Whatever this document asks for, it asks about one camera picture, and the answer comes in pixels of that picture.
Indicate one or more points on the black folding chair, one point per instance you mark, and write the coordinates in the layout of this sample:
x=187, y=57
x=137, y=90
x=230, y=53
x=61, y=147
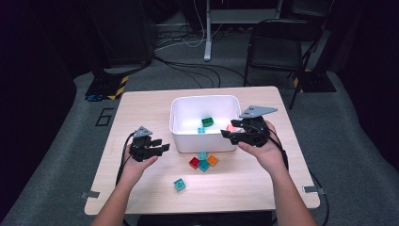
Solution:
x=276, y=47

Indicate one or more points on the light teal toy brick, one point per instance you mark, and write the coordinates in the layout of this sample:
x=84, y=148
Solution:
x=203, y=155

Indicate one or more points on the white desk frame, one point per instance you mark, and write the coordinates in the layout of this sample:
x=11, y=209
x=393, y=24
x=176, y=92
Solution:
x=207, y=37

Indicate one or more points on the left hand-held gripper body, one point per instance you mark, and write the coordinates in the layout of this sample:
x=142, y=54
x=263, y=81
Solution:
x=144, y=150

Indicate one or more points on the black curtain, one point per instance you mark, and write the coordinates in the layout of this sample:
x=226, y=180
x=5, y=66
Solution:
x=31, y=94
x=370, y=78

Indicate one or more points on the orange toy brick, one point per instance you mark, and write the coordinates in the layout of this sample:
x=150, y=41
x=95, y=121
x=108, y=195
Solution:
x=212, y=160

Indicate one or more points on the white plastic bin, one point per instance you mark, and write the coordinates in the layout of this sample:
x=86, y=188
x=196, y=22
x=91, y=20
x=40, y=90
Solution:
x=188, y=141

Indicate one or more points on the red toy brick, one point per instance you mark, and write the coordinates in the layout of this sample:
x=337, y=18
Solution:
x=194, y=162

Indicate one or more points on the pink toy brick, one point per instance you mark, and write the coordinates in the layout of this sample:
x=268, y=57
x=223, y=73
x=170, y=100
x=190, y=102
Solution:
x=231, y=128

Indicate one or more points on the green toy brick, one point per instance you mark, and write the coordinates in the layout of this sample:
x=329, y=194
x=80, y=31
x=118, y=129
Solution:
x=207, y=121

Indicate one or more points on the person's left hand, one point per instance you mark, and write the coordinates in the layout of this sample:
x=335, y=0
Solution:
x=136, y=169

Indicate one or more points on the person's right hand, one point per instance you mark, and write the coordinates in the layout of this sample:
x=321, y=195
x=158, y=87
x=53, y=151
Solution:
x=266, y=153

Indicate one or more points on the grey tape strip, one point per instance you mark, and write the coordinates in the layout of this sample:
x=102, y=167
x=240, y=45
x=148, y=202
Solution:
x=90, y=195
x=313, y=189

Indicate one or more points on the small blue object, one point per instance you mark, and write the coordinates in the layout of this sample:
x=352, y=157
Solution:
x=94, y=98

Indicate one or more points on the black yellow striped stand base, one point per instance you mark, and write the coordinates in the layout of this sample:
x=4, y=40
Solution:
x=106, y=86

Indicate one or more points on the person's dark clothing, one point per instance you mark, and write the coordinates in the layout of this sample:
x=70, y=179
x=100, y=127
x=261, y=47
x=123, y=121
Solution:
x=204, y=219

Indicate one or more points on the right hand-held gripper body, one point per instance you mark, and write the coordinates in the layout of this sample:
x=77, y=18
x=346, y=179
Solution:
x=252, y=133

